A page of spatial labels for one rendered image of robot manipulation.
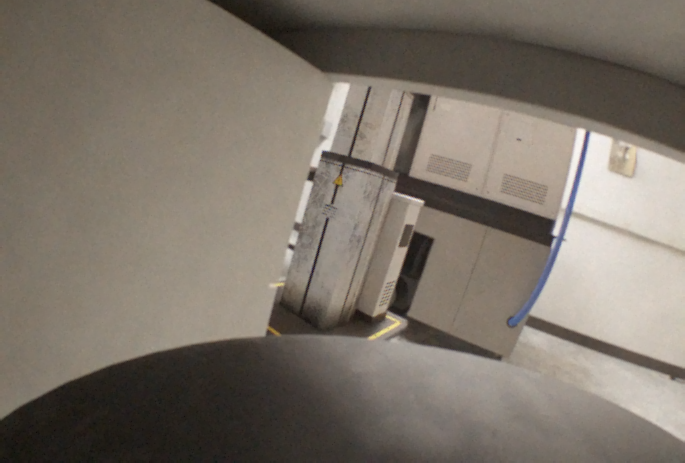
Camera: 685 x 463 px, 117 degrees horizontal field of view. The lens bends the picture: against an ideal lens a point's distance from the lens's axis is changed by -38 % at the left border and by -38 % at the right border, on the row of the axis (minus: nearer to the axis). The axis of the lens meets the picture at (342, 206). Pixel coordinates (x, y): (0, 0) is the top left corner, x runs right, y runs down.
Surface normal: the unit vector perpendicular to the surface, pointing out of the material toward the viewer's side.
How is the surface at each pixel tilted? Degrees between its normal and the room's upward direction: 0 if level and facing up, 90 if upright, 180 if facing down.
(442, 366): 0
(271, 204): 90
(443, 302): 90
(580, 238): 90
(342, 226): 90
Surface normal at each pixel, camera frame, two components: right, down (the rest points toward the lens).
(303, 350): 0.29, -0.95
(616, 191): -0.51, -0.07
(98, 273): 0.81, 0.29
